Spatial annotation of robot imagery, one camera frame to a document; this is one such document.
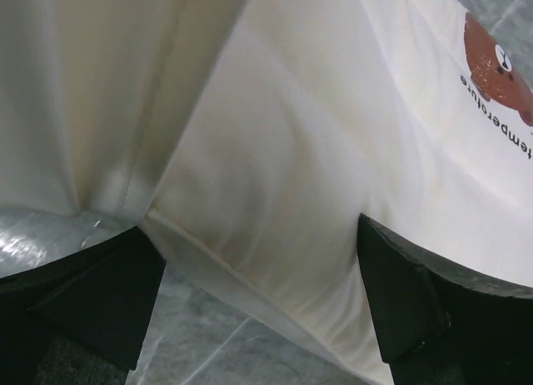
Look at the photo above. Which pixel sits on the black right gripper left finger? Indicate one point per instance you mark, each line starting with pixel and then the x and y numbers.
pixel 83 318

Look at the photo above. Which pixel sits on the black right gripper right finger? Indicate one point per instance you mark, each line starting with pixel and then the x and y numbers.
pixel 438 322

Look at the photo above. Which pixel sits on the cream pillow with bear print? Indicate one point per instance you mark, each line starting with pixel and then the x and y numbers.
pixel 319 111

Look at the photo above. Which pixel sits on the cream satin pillowcase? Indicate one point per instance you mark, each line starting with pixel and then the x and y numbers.
pixel 95 96

